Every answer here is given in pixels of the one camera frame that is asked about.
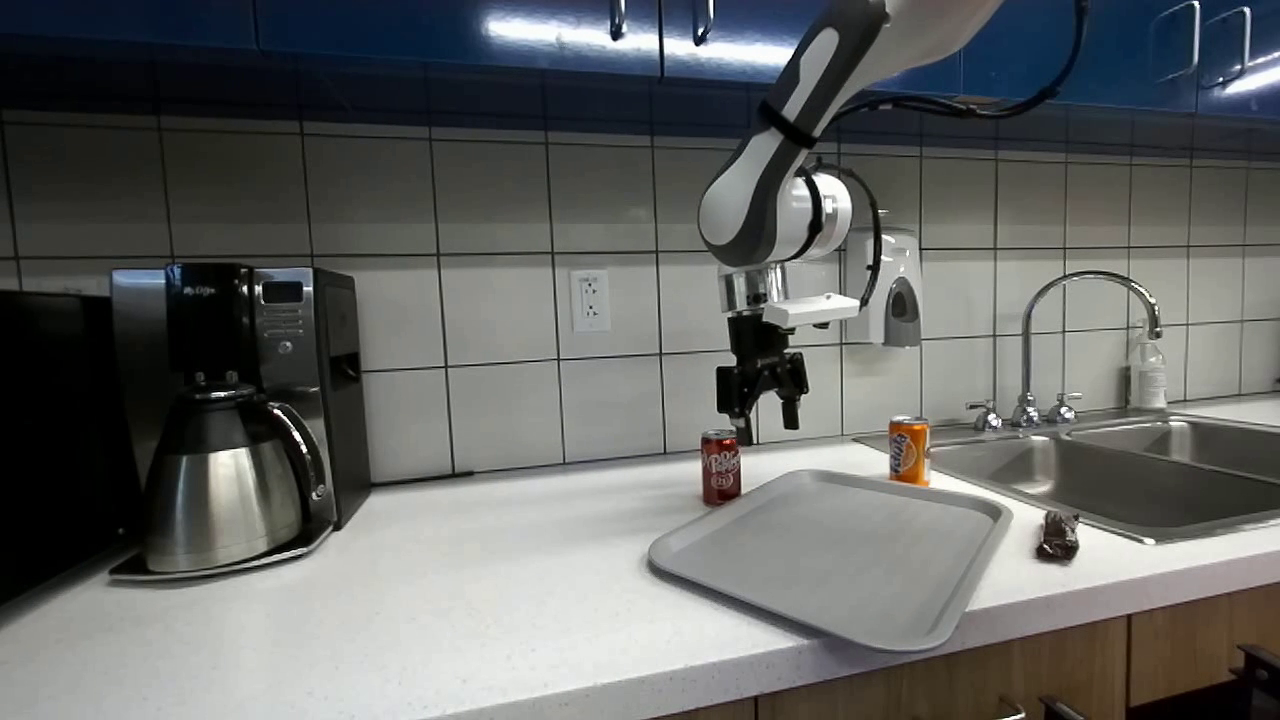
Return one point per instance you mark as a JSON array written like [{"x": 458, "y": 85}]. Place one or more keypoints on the stainless steel double sink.
[{"x": 1149, "y": 480}]

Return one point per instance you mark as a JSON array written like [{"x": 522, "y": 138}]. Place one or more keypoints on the wooden lower cabinets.
[{"x": 1181, "y": 660}]

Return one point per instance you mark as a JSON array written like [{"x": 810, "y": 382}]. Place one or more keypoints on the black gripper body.
[{"x": 761, "y": 356}]

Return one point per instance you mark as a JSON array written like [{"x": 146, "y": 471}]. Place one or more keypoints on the black coffee maker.
[{"x": 276, "y": 328}]

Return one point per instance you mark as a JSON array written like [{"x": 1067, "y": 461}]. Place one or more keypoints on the dark scrubbing sponge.
[{"x": 1059, "y": 537}]

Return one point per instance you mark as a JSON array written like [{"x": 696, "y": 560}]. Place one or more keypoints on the orange soda can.
[{"x": 911, "y": 451}]

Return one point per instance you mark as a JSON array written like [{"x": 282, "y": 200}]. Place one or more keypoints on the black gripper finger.
[
  {"x": 734, "y": 407},
  {"x": 795, "y": 390}
]

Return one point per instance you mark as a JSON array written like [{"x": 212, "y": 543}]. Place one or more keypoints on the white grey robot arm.
[{"x": 770, "y": 204}]

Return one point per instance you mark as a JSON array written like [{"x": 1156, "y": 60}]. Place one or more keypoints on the grey plastic tray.
[{"x": 853, "y": 557}]

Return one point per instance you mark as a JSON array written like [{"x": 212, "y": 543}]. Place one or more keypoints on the white wall power outlet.
[{"x": 590, "y": 303}]

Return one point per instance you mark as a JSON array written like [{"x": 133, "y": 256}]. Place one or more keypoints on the clear soap pump bottle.
[{"x": 1144, "y": 376}]

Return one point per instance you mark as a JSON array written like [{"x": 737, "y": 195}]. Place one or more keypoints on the steel coffee carafe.
[{"x": 232, "y": 480}]

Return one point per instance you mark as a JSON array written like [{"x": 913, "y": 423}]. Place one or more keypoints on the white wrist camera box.
[{"x": 810, "y": 311}]

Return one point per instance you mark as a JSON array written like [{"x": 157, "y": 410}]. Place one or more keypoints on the black microwave oven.
[{"x": 66, "y": 464}]

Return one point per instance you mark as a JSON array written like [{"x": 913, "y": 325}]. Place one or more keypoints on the blue upper cabinets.
[{"x": 1209, "y": 59}]

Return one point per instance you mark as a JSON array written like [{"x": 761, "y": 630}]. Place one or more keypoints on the red soda can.
[{"x": 718, "y": 464}]

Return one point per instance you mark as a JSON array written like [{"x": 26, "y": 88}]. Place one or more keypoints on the white wall soap dispenser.
[{"x": 894, "y": 315}]

